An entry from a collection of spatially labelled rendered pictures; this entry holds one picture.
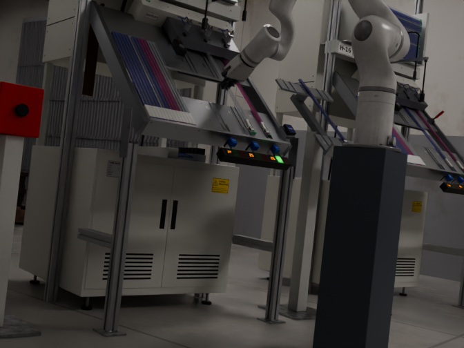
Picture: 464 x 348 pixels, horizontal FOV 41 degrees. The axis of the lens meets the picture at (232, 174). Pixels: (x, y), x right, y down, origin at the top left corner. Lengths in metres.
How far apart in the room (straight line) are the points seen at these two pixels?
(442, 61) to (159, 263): 3.34
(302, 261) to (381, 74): 1.07
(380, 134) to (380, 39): 0.29
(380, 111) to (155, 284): 1.16
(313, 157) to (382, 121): 0.81
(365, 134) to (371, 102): 0.10
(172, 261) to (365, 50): 1.18
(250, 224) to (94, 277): 3.62
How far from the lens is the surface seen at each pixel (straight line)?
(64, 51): 2.81
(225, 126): 2.39
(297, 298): 2.84
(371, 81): 2.06
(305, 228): 2.81
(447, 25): 5.35
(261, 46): 2.43
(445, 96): 5.22
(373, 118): 2.04
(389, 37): 2.07
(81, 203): 2.47
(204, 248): 2.70
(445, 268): 5.11
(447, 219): 5.09
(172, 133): 2.22
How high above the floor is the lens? 0.54
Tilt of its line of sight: 1 degrees up
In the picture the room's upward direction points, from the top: 6 degrees clockwise
